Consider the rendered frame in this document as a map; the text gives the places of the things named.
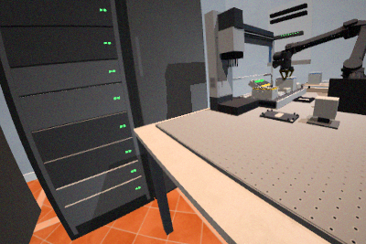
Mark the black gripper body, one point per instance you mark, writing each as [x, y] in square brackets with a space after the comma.
[287, 65]

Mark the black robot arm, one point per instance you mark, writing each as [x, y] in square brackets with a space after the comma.
[352, 67]

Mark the black rectangular pad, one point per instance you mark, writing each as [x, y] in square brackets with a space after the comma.
[303, 99]

